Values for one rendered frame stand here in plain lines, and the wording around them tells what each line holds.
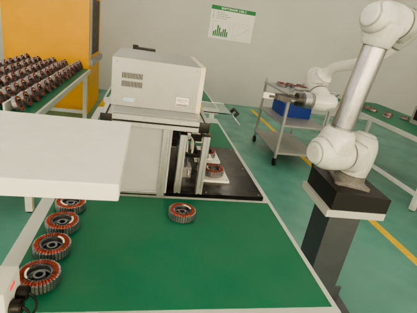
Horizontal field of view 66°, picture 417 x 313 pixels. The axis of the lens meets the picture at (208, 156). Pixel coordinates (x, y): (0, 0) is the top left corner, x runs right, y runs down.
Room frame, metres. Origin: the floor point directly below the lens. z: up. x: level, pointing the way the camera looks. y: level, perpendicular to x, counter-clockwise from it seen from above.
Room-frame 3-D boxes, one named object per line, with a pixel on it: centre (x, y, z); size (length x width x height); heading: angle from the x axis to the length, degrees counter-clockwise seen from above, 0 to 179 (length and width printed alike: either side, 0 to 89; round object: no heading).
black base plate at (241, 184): (1.65, 0.01, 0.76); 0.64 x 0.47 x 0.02; 13
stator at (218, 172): (1.54, -0.04, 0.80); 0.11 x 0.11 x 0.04
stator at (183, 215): (1.14, 0.07, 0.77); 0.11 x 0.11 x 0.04
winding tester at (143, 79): (1.60, 0.31, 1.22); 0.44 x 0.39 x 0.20; 13
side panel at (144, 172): (1.25, 0.31, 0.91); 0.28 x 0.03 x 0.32; 103
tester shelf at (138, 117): (1.58, 0.30, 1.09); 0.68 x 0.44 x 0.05; 13
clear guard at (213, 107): (1.83, 0.04, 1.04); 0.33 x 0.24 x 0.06; 103
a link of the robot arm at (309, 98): (1.85, -0.50, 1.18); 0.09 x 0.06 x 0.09; 13
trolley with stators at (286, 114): (4.26, -1.01, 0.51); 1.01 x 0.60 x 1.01; 13
